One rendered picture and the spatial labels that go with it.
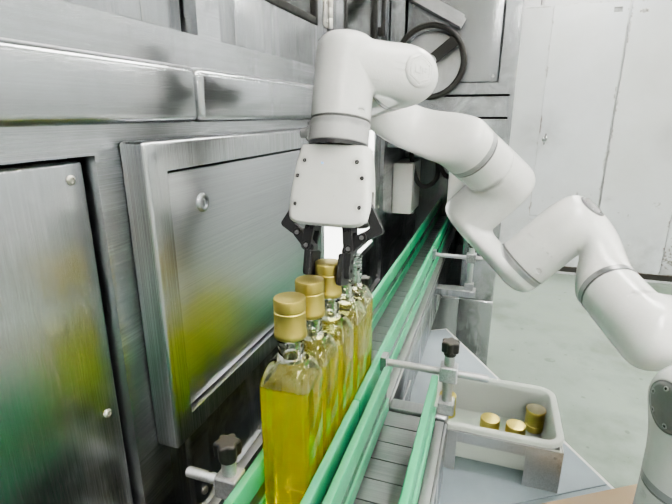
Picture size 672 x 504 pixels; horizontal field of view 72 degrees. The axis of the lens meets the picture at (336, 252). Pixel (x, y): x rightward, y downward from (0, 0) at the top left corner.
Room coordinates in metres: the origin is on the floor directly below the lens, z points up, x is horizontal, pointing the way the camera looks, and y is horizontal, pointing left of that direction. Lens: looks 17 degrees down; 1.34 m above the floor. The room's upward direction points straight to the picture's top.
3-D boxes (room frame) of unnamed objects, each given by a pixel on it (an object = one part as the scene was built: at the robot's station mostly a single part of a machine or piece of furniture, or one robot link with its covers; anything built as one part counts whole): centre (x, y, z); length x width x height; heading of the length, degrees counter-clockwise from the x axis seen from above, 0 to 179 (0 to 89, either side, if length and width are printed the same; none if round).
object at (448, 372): (0.65, -0.15, 0.95); 0.17 x 0.03 x 0.12; 71
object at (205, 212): (0.87, 0.05, 1.15); 0.90 x 0.03 x 0.34; 161
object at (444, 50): (1.47, -0.28, 1.49); 0.21 x 0.05 x 0.21; 71
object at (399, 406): (0.66, -0.14, 0.85); 0.09 x 0.04 x 0.07; 71
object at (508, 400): (0.73, -0.28, 0.80); 0.22 x 0.17 x 0.09; 71
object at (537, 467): (0.74, -0.26, 0.79); 0.27 x 0.17 x 0.08; 71
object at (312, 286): (0.50, 0.03, 1.14); 0.04 x 0.04 x 0.04
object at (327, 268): (0.56, 0.01, 1.14); 0.04 x 0.04 x 0.04
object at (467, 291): (1.26, -0.36, 0.90); 0.17 x 0.05 x 0.22; 71
